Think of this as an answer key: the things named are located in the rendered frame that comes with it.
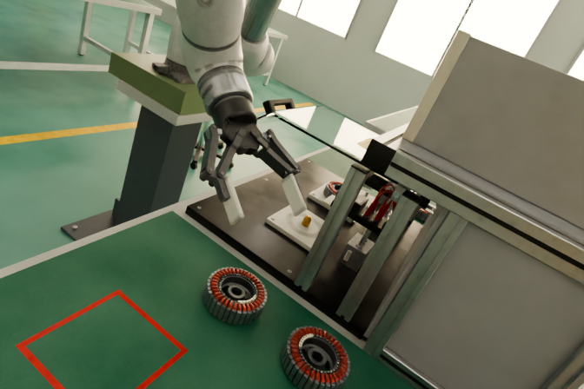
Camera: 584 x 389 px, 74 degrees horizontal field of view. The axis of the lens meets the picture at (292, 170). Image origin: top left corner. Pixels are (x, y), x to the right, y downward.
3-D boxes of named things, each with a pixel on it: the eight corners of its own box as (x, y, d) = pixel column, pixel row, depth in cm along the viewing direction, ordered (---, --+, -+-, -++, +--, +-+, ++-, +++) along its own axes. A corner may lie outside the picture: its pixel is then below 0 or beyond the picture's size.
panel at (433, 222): (362, 334, 74) (443, 206, 62) (423, 224, 131) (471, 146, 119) (368, 339, 73) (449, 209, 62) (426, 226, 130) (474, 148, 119)
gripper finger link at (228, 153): (247, 132, 67) (240, 127, 66) (226, 176, 58) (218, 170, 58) (235, 144, 69) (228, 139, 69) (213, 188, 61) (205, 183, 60)
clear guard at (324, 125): (239, 126, 79) (248, 99, 76) (294, 116, 99) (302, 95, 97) (382, 211, 68) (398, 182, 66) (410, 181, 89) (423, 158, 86)
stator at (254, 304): (191, 286, 71) (196, 272, 70) (241, 274, 79) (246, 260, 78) (222, 334, 65) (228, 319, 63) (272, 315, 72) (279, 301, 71)
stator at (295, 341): (353, 372, 68) (362, 358, 66) (320, 413, 59) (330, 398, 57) (304, 328, 73) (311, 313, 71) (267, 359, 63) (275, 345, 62)
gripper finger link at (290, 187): (280, 181, 71) (282, 181, 71) (294, 216, 68) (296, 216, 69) (290, 173, 69) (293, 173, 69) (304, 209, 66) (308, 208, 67)
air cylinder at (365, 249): (337, 260, 93) (347, 242, 91) (348, 248, 99) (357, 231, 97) (355, 273, 91) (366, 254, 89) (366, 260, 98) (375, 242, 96)
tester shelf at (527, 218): (360, 161, 66) (372, 138, 64) (427, 123, 125) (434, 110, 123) (647, 320, 52) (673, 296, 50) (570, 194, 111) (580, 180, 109)
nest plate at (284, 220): (264, 221, 96) (266, 218, 95) (293, 205, 109) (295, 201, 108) (315, 256, 91) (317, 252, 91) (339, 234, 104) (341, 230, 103)
